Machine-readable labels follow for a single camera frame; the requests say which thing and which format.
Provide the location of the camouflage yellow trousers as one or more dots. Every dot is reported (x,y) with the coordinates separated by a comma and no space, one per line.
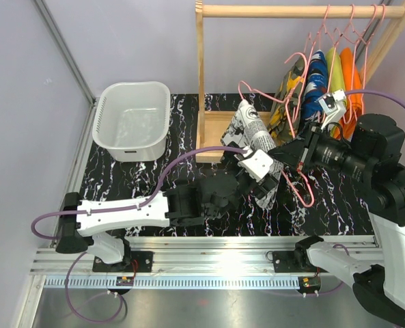
(278,126)

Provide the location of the wooden clothes rack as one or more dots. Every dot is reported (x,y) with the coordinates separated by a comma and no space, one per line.
(212,124)

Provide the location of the aluminium rail frame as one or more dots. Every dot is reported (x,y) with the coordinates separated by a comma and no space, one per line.
(235,256)

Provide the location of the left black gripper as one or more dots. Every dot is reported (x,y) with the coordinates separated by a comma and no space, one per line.
(266,183)

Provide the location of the orange trousers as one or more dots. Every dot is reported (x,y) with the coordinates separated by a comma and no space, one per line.
(354,106)

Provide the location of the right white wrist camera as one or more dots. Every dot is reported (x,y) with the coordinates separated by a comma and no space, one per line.
(333,106)

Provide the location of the black marble mat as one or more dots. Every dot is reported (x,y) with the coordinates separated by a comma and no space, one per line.
(319,202)

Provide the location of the newspaper print trousers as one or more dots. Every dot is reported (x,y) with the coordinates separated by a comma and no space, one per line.
(247,129)

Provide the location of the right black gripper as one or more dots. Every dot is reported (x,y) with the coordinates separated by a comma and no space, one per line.
(291,153)

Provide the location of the lime green trousers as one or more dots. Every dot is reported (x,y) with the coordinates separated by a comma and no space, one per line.
(335,72)

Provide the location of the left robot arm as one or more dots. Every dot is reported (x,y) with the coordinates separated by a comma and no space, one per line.
(84,226)

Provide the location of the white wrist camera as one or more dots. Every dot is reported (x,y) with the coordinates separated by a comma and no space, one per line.
(333,106)
(257,163)

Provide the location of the white slotted cable duct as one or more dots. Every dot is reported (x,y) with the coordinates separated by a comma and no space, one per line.
(173,282)

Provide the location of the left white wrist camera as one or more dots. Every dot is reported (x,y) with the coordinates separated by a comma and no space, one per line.
(257,163)

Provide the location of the white plastic basket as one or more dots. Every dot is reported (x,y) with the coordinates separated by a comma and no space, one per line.
(132,121)

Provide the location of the blue patterned trousers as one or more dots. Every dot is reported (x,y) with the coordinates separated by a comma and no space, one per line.
(316,86)

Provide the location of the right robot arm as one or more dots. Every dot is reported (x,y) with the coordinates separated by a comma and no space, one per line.
(371,158)

